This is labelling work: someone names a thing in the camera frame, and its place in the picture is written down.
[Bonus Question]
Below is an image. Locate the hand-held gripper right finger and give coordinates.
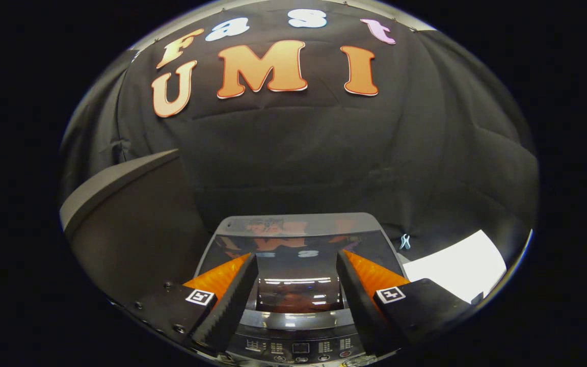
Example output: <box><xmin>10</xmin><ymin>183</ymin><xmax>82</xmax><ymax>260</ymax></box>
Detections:
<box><xmin>335</xmin><ymin>250</ymin><xmax>472</xmax><ymax>355</ymax></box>

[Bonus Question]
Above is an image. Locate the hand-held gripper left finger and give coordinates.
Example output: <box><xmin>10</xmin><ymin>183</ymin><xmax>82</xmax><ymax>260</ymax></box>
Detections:
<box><xmin>130</xmin><ymin>253</ymin><xmax>259</xmax><ymax>357</ymax></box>

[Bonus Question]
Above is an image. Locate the grey washing machine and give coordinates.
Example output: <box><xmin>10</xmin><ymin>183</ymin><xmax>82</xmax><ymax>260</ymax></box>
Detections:
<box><xmin>194</xmin><ymin>213</ymin><xmax>411</xmax><ymax>365</ymax></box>

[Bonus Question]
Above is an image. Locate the white table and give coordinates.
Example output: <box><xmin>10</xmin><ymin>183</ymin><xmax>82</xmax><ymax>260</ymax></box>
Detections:
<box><xmin>403</xmin><ymin>229</ymin><xmax>507</xmax><ymax>304</ymax></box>

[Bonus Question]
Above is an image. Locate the grey side table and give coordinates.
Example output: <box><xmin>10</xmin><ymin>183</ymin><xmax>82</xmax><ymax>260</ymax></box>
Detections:
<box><xmin>59</xmin><ymin>149</ymin><xmax>212</xmax><ymax>306</ymax></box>

